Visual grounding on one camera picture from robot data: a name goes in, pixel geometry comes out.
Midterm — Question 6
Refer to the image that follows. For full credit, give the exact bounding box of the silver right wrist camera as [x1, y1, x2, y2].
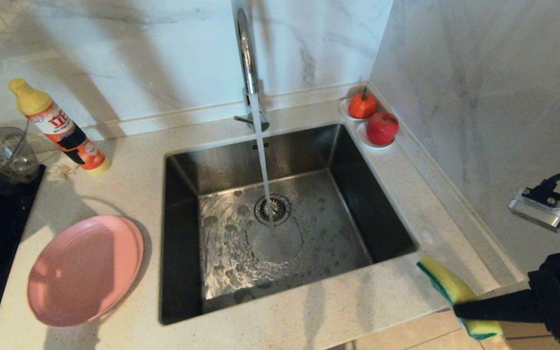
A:
[507, 187, 560, 233]

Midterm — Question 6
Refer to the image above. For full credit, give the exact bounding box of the clear glass bowl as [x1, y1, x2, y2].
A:
[0, 126, 42, 191]

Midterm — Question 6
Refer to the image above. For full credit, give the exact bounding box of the pink round plate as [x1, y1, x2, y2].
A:
[27, 215, 144, 327]

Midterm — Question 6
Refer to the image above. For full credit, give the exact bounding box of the yellow fish-shaped sponge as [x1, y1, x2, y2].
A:
[416, 255, 504, 340]

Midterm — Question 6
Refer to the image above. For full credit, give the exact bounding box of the stainless steel sink basin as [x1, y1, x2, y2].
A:
[160, 123, 419, 325]

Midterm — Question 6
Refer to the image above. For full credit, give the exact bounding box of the running tap water stream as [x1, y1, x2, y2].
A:
[250, 93, 276, 229]

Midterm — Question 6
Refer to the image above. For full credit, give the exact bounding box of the crumpled white tissue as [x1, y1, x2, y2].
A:
[46, 163, 80, 183]

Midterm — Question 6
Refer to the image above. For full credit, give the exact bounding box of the red apple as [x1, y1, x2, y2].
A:
[365, 112, 399, 146]

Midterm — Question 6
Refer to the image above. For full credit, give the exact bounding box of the orange dish soap bottle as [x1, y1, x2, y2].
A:
[8, 79, 112, 176]

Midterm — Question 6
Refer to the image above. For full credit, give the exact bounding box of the chrome kitchen faucet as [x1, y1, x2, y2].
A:
[230, 0, 270, 133]

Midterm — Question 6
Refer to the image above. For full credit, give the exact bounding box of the small white dish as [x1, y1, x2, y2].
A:
[338, 97, 379, 122]
[355, 122, 397, 149]

